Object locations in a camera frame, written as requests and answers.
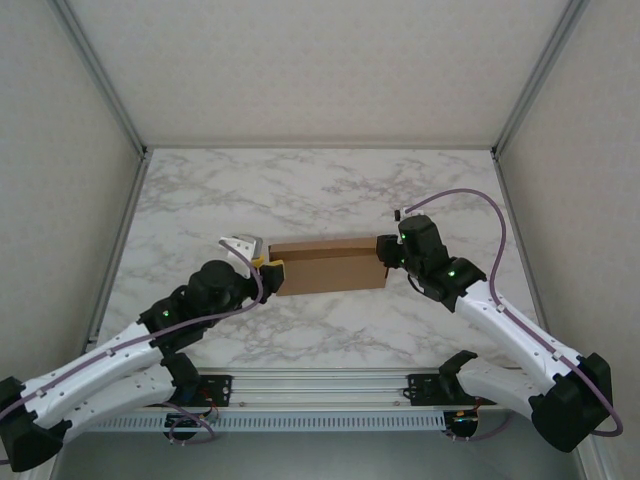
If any brown cardboard paper box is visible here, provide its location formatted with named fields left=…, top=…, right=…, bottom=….
left=267, top=236, right=389, bottom=298

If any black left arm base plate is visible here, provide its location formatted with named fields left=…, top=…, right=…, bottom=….
left=192, top=374, right=235, bottom=407

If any small controller circuit board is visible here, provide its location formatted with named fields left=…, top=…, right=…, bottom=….
left=448, top=409, right=482, bottom=437
left=166, top=413, right=210, bottom=432

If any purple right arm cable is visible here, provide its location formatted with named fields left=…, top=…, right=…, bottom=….
left=407, top=187, right=624, bottom=444

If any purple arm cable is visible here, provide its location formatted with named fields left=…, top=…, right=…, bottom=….
left=407, top=187, right=624, bottom=444
left=0, top=249, right=269, bottom=446

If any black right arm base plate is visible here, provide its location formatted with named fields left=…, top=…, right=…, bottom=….
left=407, top=372, right=500, bottom=406

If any aluminium frame post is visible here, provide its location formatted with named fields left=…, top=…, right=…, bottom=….
left=47, top=0, right=151, bottom=157
left=491, top=0, right=592, bottom=157

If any aluminium mounting rail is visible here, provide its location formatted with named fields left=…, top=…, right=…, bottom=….
left=164, top=368, right=501, bottom=414

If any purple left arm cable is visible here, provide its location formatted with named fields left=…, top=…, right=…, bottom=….
left=0, top=249, right=269, bottom=446

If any aluminium table side rail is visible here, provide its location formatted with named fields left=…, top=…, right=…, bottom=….
left=491, top=149, right=551, bottom=331
left=87, top=149, right=152, bottom=346

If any grey slotted cable duct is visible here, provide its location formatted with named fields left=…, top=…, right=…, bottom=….
left=89, top=412, right=447, bottom=432

